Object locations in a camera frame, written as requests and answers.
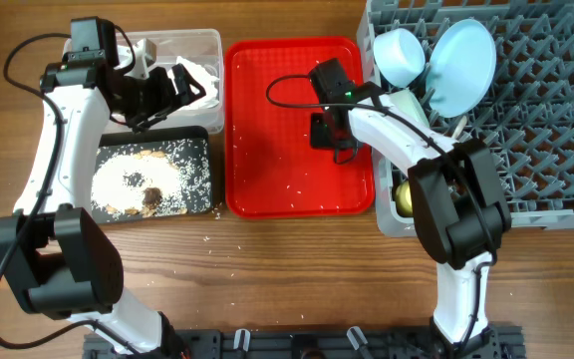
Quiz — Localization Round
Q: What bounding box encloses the yellow plastic cup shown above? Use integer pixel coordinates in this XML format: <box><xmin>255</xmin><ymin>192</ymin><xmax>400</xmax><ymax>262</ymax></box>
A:
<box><xmin>394</xmin><ymin>181</ymin><xmax>413</xmax><ymax>217</ymax></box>

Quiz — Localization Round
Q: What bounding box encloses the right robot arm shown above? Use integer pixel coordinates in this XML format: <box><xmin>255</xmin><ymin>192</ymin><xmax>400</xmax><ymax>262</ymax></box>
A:
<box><xmin>306</xmin><ymin>59</ymin><xmax>511</xmax><ymax>356</ymax></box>

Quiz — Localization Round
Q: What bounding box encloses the mint green bowl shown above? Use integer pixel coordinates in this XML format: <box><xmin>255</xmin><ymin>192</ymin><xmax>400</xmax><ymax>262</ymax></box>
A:
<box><xmin>390</xmin><ymin>89</ymin><xmax>430</xmax><ymax>128</ymax></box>

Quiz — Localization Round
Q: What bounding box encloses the white plastic spoon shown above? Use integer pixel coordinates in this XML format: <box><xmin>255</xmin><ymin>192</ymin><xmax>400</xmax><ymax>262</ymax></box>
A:
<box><xmin>451</xmin><ymin>115</ymin><xmax>468</xmax><ymax>140</ymax></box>

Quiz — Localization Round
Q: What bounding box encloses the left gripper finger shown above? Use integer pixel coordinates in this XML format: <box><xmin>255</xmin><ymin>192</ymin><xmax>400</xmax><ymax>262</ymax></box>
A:
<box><xmin>130</xmin><ymin>106</ymin><xmax>177</xmax><ymax>133</ymax></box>
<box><xmin>171</xmin><ymin>64</ymin><xmax>206</xmax><ymax>108</ymax></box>

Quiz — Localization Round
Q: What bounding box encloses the large light blue plate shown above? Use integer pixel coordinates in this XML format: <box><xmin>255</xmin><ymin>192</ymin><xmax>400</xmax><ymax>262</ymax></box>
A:
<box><xmin>426</xmin><ymin>19</ymin><xmax>496</xmax><ymax>118</ymax></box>

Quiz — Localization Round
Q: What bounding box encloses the small light blue bowl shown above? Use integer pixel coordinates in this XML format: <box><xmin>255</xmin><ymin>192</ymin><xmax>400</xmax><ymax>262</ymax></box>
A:
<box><xmin>374</xmin><ymin>28</ymin><xmax>426</xmax><ymax>88</ymax></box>

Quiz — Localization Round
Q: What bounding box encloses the white napkin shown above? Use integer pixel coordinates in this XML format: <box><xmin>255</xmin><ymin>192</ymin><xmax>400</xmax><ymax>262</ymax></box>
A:
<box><xmin>176</xmin><ymin>56</ymin><xmax>219</xmax><ymax>111</ymax></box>

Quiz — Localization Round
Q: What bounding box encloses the food scraps and rice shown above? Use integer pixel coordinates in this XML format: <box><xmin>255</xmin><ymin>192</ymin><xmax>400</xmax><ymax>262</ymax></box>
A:
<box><xmin>90</xmin><ymin>139</ymin><xmax>212</xmax><ymax>219</ymax></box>

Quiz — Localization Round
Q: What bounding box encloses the black food waste tray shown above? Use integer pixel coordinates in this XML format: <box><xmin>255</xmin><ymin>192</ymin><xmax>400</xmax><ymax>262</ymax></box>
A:
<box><xmin>90</xmin><ymin>125</ymin><xmax>214</xmax><ymax>225</ymax></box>

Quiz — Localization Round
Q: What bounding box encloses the red serving tray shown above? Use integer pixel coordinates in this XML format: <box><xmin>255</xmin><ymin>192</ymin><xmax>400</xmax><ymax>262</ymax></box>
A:
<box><xmin>224</xmin><ymin>37</ymin><xmax>375</xmax><ymax>218</ymax></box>

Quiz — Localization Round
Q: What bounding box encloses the clear plastic waste bin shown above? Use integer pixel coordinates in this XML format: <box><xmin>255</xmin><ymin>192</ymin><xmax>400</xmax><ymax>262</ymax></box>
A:
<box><xmin>117</xmin><ymin>29</ymin><xmax>224</xmax><ymax>134</ymax></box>

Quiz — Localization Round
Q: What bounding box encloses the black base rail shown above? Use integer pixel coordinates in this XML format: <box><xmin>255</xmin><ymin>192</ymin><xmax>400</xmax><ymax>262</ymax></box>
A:
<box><xmin>82</xmin><ymin>325</ymin><xmax>527</xmax><ymax>359</ymax></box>

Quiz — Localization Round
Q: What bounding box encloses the grey dishwasher rack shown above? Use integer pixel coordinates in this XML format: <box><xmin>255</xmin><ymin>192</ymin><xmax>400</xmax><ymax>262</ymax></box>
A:
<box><xmin>356</xmin><ymin>0</ymin><xmax>574</xmax><ymax>229</ymax></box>

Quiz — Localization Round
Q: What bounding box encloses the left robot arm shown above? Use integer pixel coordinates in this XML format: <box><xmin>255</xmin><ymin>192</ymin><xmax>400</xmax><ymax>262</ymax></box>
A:
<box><xmin>0</xmin><ymin>17</ymin><xmax>205</xmax><ymax>358</ymax></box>

